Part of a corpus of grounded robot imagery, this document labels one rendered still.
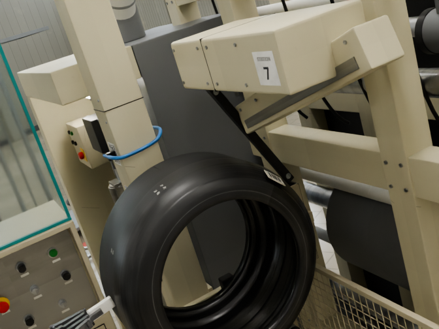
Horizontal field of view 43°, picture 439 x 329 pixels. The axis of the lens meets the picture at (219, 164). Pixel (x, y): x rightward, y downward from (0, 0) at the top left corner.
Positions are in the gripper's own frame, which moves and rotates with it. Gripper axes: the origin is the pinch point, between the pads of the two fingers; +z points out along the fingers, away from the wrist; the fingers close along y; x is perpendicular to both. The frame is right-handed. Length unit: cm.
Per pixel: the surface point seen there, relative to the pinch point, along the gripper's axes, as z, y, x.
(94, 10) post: 43, 28, -66
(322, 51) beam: 68, -34, -38
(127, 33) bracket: 65, 83, -52
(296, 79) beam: 60, -34, -36
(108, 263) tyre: 7.6, 2.4, -8.6
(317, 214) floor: 182, 222, 151
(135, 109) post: 40, 28, -35
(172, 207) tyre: 26.7, -11.5, -17.7
